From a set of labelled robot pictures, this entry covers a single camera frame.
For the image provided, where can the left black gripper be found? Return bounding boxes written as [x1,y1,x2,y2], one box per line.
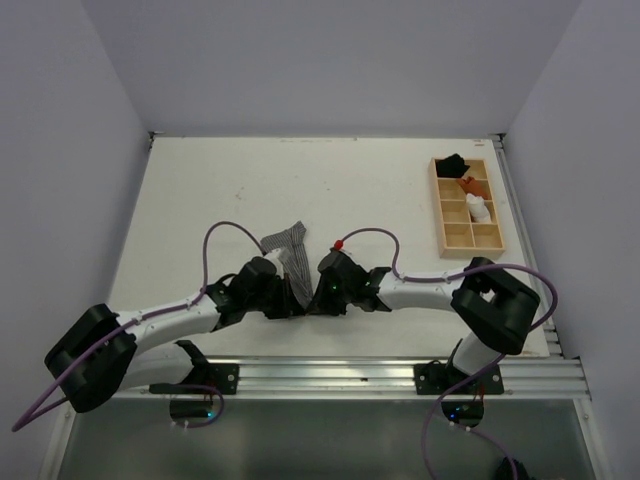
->
[245,271,305,318]

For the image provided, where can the grey striped underwear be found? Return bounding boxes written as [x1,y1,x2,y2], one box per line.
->
[260,221,314,309]

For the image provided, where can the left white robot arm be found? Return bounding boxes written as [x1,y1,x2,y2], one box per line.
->
[44,257,304,413]

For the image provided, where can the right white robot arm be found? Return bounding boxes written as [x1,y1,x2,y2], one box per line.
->
[307,249,540,393]

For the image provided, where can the wooden compartment tray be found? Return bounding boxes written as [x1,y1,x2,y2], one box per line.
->
[428,154,506,260]

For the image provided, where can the white rolled cloth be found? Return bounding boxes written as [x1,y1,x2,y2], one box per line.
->
[465,194,492,224]

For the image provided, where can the black rolled cloth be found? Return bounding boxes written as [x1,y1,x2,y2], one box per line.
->
[435,154,470,179]

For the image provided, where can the orange rolled cloth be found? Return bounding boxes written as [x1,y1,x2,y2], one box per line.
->
[456,176,490,200]

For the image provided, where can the black object bottom edge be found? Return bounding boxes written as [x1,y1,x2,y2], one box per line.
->
[493,457,536,480]

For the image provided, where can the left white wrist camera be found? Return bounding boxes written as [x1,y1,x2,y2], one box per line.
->
[264,247,291,278]

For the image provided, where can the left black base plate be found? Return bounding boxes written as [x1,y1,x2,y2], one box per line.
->
[149,363,240,395]

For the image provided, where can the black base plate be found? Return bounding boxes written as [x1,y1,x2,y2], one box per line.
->
[413,360,505,396]
[149,363,240,395]

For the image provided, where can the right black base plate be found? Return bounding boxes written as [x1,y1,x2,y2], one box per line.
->
[413,360,505,396]

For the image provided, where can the aluminium rail frame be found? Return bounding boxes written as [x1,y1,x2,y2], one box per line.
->
[110,353,590,401]

